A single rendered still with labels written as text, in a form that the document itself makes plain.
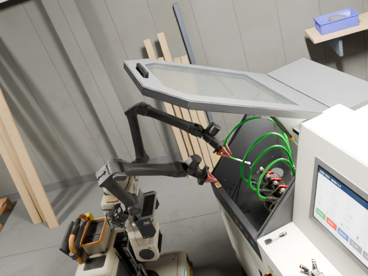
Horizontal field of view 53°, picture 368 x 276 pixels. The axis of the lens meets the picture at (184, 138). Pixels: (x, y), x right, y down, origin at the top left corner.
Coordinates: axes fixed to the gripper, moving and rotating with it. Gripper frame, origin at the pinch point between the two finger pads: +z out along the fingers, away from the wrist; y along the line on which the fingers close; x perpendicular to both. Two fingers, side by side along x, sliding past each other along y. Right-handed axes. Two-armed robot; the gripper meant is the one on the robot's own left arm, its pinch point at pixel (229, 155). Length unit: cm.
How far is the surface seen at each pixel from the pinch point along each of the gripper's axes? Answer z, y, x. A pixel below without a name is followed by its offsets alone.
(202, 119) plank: -39, 148, 82
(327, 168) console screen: 33, -43, -54
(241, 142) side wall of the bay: 1.9, 25.3, 2.2
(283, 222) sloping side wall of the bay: 44, -28, -7
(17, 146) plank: -174, 51, 197
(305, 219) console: 48, -33, -20
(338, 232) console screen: 54, -50, -37
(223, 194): 13.5, -2.5, 24.2
